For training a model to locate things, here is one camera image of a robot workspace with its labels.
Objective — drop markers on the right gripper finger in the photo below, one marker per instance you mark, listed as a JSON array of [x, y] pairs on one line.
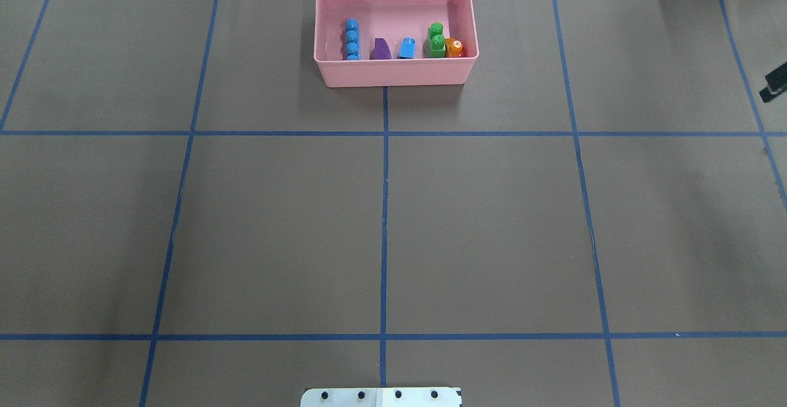
[[775, 84]]

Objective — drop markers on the orange toy block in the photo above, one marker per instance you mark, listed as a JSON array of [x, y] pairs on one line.
[[454, 48]]

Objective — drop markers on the green toy block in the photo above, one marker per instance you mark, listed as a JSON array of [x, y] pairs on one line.
[[436, 47]]

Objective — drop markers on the small blue toy block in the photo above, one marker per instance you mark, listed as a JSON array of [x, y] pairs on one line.
[[407, 48]]

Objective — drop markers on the purple curved toy block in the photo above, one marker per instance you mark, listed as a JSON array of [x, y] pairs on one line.
[[381, 50]]

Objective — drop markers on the long blue toy block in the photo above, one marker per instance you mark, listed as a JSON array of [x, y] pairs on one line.
[[352, 45]]

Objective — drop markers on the pink plastic box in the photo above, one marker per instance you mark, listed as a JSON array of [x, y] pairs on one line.
[[393, 20]]

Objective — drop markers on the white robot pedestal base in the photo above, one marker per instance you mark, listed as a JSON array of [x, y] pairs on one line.
[[382, 396]]

